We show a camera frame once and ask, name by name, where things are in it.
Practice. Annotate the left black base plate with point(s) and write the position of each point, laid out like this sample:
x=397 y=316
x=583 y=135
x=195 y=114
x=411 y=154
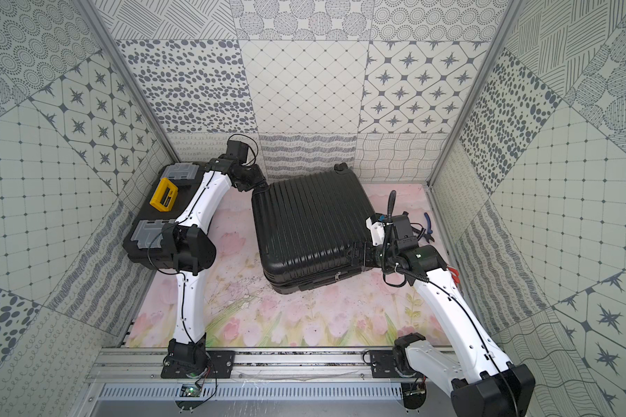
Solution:
x=220 y=363

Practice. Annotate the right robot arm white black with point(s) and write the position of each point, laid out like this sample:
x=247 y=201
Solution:
x=481 y=379

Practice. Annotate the black hard-shell suitcase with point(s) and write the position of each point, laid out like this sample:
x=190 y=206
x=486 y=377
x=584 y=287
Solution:
x=311 y=230

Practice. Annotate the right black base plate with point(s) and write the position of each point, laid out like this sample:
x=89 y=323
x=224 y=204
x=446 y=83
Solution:
x=385 y=365

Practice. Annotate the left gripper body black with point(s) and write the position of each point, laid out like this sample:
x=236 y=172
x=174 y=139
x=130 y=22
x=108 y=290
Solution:
x=256 y=177

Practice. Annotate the aluminium mounting rail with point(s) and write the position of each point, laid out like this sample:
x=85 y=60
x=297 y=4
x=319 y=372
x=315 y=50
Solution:
x=328 y=364

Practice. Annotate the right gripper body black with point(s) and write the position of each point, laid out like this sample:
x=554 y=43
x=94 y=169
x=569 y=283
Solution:
x=379 y=256

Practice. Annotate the black toolbox yellow handle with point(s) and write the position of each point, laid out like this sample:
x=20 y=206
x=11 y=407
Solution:
x=149 y=221

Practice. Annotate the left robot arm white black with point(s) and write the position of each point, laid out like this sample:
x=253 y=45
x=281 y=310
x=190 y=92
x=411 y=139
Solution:
x=190 y=253

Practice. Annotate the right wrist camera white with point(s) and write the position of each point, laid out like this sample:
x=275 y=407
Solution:
x=377 y=231

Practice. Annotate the red white work glove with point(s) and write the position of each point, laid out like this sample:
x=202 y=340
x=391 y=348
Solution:
x=454 y=273

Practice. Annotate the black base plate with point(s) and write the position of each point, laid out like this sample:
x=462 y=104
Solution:
x=220 y=363
x=385 y=365

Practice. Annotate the blue handled pliers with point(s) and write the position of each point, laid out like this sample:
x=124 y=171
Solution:
x=425 y=231

